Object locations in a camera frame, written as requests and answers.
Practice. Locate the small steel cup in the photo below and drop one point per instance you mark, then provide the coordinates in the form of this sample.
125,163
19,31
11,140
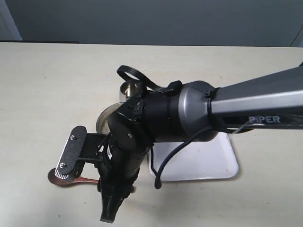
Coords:
128,89

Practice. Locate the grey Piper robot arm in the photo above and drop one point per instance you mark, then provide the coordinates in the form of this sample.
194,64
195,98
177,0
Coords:
184,113

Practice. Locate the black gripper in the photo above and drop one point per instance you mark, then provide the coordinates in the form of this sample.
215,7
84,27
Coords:
118,173

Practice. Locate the large steel bowl of rice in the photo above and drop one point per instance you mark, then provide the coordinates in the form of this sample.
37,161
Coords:
102,124

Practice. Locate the reddish brown wooden spoon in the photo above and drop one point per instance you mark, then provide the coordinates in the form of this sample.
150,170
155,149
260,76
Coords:
62,183

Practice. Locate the white plastic tray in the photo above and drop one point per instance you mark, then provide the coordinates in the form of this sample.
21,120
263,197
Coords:
213,160

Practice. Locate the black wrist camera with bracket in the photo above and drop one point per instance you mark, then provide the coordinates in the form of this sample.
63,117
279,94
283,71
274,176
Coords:
81,148

